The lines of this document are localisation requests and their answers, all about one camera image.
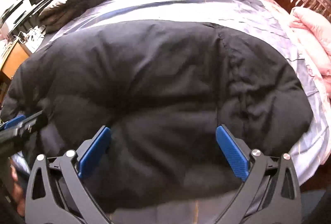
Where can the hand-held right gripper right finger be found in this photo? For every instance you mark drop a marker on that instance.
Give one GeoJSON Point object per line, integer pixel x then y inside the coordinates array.
{"type": "Point", "coordinates": [231, 153]}

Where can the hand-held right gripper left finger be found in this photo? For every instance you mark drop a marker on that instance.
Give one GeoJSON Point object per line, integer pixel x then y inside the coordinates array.
{"type": "Point", "coordinates": [93, 154]}

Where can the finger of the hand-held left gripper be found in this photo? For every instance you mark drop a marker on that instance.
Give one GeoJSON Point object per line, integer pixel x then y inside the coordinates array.
{"type": "Point", "coordinates": [23, 123]}

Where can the black puffer jacket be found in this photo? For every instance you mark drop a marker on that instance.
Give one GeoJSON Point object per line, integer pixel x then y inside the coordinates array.
{"type": "Point", "coordinates": [155, 97]}

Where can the person's left hand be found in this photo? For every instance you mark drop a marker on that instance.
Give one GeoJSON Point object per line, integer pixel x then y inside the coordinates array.
{"type": "Point", "coordinates": [19, 193]}

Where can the yellow wooden cabinet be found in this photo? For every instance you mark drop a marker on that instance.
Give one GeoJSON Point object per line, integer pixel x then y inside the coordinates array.
{"type": "Point", "coordinates": [13, 60]}

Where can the pink pillows by headboard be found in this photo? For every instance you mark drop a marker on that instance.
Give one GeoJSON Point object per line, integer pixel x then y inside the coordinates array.
{"type": "Point", "coordinates": [315, 43]}

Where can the pink printed bedsheet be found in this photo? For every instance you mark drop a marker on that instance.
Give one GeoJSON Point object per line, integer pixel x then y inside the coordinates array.
{"type": "Point", "coordinates": [271, 4]}

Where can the blue striped sheet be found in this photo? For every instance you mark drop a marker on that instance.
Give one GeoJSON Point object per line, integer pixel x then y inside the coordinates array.
{"type": "Point", "coordinates": [181, 4]}

